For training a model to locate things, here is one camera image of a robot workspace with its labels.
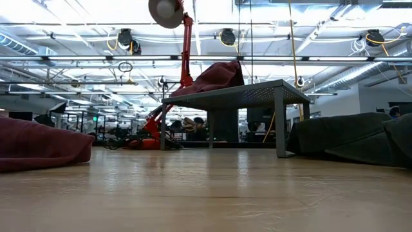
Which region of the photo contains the black cable with coil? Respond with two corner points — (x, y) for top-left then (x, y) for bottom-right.
(249, 0), (254, 84)

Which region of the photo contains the long ceiling light rail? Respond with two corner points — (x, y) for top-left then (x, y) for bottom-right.
(0, 54), (412, 63)

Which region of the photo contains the black monitor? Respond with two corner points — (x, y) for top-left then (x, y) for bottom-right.
(8, 111), (33, 122)

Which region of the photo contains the grey perforated metal shelf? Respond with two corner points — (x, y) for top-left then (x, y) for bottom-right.
(160, 79), (312, 159)

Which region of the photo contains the black upright panel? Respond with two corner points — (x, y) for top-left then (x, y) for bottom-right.
(207, 109), (239, 143)

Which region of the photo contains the maroon baseball cap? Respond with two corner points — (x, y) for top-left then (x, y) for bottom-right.
(169, 75), (226, 98)
(0, 115), (97, 174)
(196, 60), (245, 88)

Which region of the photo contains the person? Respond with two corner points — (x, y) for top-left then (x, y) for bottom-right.
(181, 116), (207, 142)
(388, 105), (402, 119)

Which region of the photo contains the silver ventilation duct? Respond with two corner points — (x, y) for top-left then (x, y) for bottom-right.
(317, 60), (412, 93)
(0, 32), (39, 56)

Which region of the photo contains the black studio umbrella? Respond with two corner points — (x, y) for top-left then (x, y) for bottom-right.
(33, 113), (56, 128)

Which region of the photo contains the red desk lamp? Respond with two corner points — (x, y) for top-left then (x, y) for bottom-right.
(128, 0), (194, 151)

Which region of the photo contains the black studio softbox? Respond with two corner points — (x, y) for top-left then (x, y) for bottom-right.
(48, 101), (68, 114)

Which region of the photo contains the yellow hanging cable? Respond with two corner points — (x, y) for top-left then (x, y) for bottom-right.
(262, 0), (306, 143)

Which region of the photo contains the black ceiling cable reel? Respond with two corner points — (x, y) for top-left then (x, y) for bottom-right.
(220, 28), (238, 46)
(366, 28), (386, 48)
(117, 28), (142, 56)

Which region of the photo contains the black aluminium table frame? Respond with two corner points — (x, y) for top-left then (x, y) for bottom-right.
(93, 139), (278, 150)

